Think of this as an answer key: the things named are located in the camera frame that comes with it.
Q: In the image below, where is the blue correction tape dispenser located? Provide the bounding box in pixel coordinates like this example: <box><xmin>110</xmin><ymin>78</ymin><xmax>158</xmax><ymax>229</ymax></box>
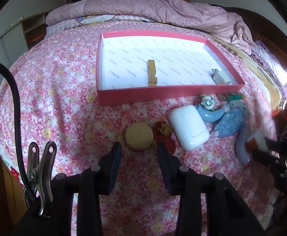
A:
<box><xmin>213</xmin><ymin>107</ymin><xmax>245</xmax><ymax>138</ymax></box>

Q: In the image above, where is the grey perforated metal block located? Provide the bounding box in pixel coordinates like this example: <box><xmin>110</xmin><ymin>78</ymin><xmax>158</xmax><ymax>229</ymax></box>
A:
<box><xmin>229</xmin><ymin>100</ymin><xmax>250</xmax><ymax>120</ymax></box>

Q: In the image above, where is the round wooden disc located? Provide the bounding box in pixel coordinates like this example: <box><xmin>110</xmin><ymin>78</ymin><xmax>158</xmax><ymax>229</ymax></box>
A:
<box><xmin>125</xmin><ymin>123</ymin><xmax>154</xmax><ymax>151</ymax></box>

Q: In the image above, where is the green orange battery pack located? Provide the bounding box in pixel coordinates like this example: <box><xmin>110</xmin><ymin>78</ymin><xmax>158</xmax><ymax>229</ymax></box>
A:
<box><xmin>216</xmin><ymin>92</ymin><xmax>245</xmax><ymax>102</ymax></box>

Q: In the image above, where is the light blue handle toy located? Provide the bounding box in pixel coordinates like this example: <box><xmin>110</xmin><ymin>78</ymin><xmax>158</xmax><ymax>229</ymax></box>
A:
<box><xmin>195</xmin><ymin>104</ymin><xmax>230</xmax><ymax>123</ymax></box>

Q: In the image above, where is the red toy keychain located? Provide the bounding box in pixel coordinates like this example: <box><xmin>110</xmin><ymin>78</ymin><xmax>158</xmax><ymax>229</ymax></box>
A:
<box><xmin>152</xmin><ymin>120</ymin><xmax>176</xmax><ymax>155</ymax></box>

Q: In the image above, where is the green white figure keychain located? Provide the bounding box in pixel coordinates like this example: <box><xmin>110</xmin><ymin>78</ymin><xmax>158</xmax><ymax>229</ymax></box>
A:
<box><xmin>200</xmin><ymin>95</ymin><xmax>215</xmax><ymax>111</ymax></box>

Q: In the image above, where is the white earbuds case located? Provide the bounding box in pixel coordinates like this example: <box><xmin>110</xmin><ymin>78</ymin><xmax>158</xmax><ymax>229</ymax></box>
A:
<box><xmin>168</xmin><ymin>105</ymin><xmax>210</xmax><ymax>151</ymax></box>

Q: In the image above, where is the white charger plug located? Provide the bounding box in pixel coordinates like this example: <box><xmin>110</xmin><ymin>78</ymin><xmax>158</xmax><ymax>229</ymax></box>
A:
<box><xmin>212</xmin><ymin>69</ymin><xmax>231</xmax><ymax>85</ymax></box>

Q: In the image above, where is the wooden phone stand bar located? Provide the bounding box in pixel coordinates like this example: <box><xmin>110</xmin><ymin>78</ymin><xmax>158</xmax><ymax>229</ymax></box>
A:
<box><xmin>147</xmin><ymin>60</ymin><xmax>157</xmax><ymax>87</ymax></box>

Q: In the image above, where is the white orange jar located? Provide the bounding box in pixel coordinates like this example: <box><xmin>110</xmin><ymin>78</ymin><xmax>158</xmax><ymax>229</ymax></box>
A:
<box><xmin>245</xmin><ymin>129</ymin><xmax>268</xmax><ymax>153</ymax></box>

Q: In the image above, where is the yellow brown blanket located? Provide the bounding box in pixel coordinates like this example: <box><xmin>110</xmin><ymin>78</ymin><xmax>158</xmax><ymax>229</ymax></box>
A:
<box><xmin>210</xmin><ymin>36</ymin><xmax>287</xmax><ymax>111</ymax></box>

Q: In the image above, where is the metal spring clip left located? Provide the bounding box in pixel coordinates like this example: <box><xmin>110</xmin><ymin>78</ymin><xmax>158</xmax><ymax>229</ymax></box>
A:
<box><xmin>24</xmin><ymin>141</ymin><xmax>57</xmax><ymax>216</ymax></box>

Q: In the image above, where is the pink floral bedsheet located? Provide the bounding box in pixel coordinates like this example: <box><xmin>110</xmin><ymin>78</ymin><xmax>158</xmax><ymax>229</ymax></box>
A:
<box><xmin>10</xmin><ymin>21</ymin><xmax>278</xmax><ymax>235</ymax></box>

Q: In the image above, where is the dark wooden headboard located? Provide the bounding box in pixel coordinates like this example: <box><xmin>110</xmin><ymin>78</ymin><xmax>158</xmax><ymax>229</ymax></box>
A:
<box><xmin>224</xmin><ymin>7</ymin><xmax>287</xmax><ymax>69</ymax></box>

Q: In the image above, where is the pink shallow cardboard box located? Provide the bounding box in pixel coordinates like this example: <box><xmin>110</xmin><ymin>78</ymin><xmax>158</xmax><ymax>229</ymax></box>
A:
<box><xmin>96</xmin><ymin>30</ymin><xmax>245</xmax><ymax>106</ymax></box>

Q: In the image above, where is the cartoon print pillow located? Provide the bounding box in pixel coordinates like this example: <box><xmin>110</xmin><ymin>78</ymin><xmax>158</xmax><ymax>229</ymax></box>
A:
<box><xmin>74</xmin><ymin>14</ymin><xmax>119</xmax><ymax>25</ymax></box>

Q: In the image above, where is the pink quilted blanket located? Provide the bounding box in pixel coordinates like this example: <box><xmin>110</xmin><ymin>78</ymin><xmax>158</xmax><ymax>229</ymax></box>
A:
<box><xmin>46</xmin><ymin>0</ymin><xmax>254</xmax><ymax>54</ymax></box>

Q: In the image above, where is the black cable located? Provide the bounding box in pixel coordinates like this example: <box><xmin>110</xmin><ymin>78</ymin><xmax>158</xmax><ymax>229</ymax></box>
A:
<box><xmin>0</xmin><ymin>59</ymin><xmax>36</xmax><ymax>202</ymax></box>

